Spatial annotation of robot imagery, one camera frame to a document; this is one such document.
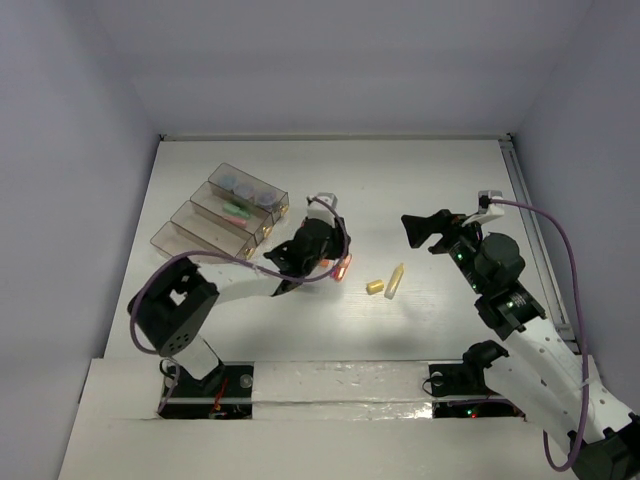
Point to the orange highlighter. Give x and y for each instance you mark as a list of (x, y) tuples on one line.
[(342, 268)]

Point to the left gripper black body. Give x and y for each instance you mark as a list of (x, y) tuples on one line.
[(292, 255)]

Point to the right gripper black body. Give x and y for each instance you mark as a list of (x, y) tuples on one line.
[(466, 244)]

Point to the purple glitter jar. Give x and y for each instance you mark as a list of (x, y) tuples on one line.
[(245, 191), (266, 200)]

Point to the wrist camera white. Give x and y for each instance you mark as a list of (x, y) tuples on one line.
[(321, 206), (487, 210)]

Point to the blue glitter jar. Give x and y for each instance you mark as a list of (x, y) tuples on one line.
[(228, 181)]

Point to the aluminium rail right edge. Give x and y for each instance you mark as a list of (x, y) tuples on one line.
[(555, 307)]

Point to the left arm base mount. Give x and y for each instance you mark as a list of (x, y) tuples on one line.
[(225, 394)]

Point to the clear drawer organizer top compartment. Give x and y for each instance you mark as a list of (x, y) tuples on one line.
[(282, 206)]

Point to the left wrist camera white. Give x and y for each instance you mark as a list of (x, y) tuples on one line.
[(321, 206)]

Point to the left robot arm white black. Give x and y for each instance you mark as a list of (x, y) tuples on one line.
[(166, 315)]

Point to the yellow highlighter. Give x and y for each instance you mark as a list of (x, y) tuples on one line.
[(394, 282)]

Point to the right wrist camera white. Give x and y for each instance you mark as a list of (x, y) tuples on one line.
[(487, 210)]

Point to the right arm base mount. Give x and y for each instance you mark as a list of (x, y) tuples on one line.
[(460, 390)]

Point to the pink highlighter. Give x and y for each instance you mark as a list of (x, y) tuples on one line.
[(238, 220)]

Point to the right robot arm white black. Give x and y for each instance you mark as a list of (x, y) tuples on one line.
[(528, 363)]

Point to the yellow cap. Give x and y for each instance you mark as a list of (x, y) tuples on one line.
[(375, 287)]

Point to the green highlighter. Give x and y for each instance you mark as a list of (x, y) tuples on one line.
[(232, 208)]

